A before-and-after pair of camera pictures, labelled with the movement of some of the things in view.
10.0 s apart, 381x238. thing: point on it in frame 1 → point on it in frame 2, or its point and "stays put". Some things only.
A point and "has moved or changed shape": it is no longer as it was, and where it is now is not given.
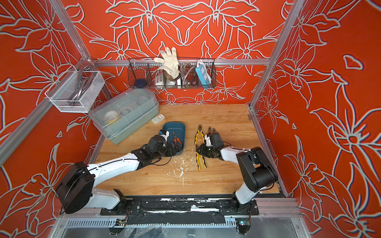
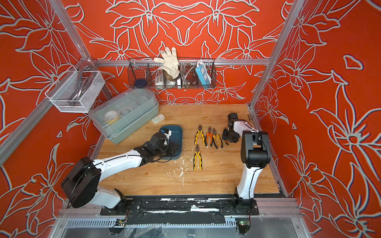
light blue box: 203,75 stays put
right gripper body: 208,151 → 229,136
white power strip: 159,81 stays put
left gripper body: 166,151 stays put
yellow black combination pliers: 200,130 stays put
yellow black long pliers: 198,162 has moved or changed shape
